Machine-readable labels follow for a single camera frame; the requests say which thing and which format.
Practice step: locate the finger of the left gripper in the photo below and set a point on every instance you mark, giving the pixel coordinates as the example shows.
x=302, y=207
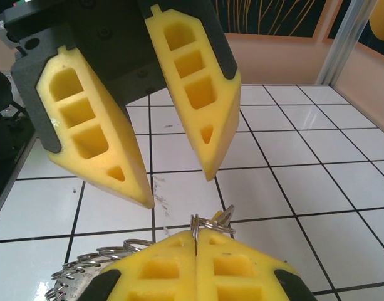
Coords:
x=94, y=135
x=195, y=94

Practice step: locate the key with yellow tag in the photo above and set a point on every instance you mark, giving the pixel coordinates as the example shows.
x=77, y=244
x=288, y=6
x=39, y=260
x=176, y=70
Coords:
x=224, y=214

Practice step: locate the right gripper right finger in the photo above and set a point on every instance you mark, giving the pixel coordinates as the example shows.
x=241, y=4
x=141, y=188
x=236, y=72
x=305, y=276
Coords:
x=241, y=272

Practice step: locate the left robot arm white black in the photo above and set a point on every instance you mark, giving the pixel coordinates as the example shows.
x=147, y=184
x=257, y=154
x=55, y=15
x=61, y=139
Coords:
x=0, y=119

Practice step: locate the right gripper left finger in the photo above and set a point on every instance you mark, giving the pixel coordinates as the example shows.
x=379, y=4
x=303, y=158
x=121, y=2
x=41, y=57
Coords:
x=160, y=272

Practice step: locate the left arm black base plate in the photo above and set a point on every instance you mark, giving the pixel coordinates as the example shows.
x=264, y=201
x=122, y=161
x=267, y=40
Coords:
x=13, y=175

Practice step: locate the aluminium corner post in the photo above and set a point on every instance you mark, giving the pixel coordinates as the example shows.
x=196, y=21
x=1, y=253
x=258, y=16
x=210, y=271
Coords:
x=342, y=40

